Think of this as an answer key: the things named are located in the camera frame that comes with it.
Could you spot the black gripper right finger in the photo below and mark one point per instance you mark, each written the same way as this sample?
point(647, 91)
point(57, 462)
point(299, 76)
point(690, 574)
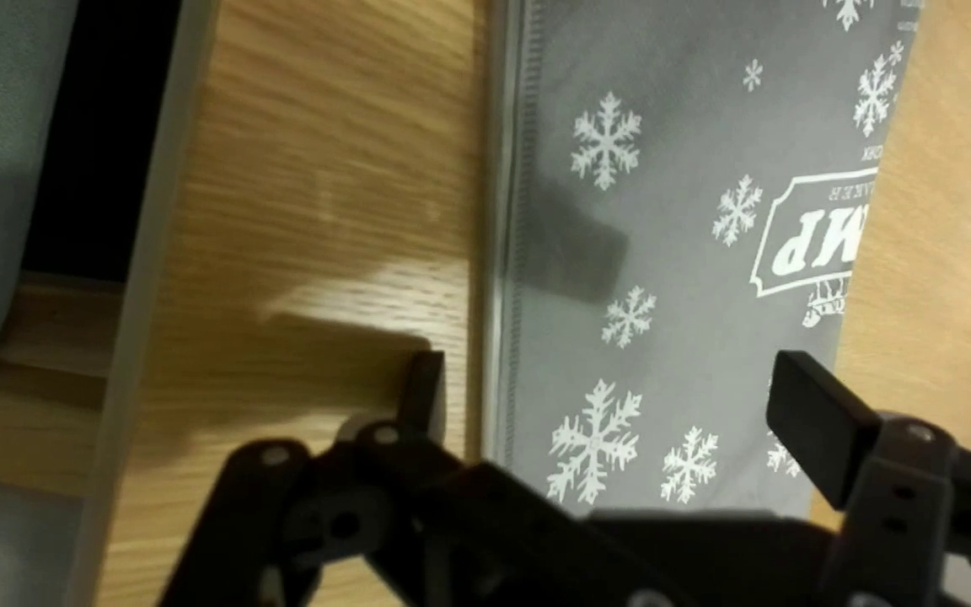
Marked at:
point(899, 483)

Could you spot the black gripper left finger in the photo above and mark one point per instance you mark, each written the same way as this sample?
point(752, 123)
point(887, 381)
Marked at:
point(279, 513)

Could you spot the grey snowflake zipper pouch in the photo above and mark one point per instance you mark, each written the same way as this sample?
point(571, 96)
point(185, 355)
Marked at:
point(679, 198)

